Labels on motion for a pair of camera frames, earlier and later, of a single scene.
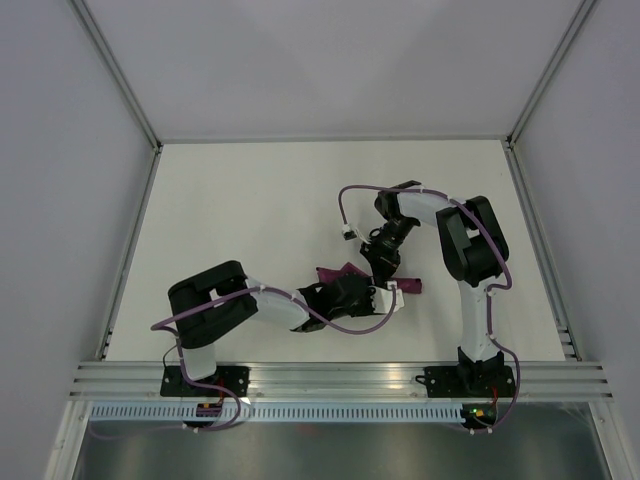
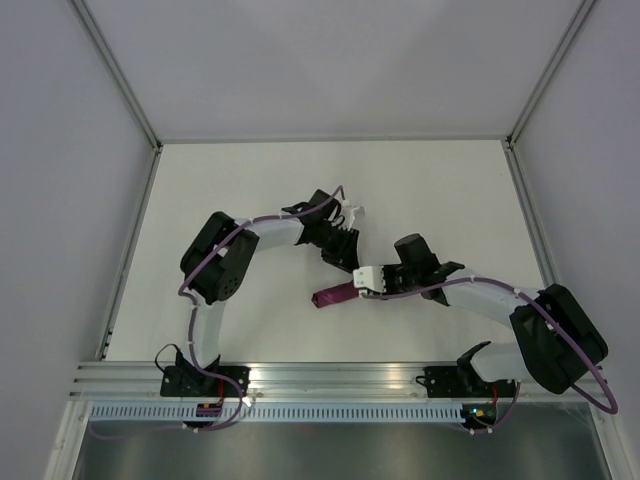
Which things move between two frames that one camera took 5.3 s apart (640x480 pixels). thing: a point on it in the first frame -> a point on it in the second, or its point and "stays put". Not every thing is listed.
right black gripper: (387, 263) -> (387, 269)
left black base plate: (234, 378) stays put
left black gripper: (369, 307) -> (345, 255)
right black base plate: (468, 381) stays put
